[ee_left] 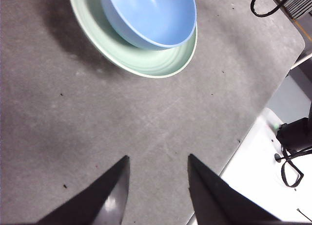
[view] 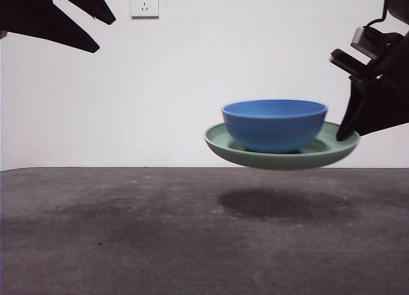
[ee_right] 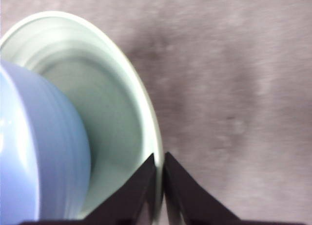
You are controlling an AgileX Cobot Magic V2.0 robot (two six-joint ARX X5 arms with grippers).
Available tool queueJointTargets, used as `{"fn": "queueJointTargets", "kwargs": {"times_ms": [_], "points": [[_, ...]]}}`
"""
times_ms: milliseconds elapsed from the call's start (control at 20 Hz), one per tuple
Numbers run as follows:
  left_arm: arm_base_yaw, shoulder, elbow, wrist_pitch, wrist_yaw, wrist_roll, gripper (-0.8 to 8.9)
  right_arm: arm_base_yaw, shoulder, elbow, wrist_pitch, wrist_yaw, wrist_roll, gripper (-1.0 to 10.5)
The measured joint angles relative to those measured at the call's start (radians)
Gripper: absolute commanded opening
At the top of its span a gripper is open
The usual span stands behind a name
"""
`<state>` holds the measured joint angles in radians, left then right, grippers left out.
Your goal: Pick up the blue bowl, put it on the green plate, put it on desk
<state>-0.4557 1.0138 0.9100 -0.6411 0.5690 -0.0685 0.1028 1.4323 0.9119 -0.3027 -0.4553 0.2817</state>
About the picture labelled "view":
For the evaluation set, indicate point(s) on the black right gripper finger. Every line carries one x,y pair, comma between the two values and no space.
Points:
383,110
350,116

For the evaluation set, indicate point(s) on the blue bowl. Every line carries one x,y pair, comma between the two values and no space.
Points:
274,125

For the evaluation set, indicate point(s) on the green plate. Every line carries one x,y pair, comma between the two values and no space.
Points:
281,161

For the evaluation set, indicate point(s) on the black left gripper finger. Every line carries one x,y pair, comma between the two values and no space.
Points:
38,20
92,4

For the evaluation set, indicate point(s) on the white wall socket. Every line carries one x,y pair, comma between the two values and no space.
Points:
145,4

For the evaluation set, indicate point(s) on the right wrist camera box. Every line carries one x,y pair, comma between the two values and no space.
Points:
367,42

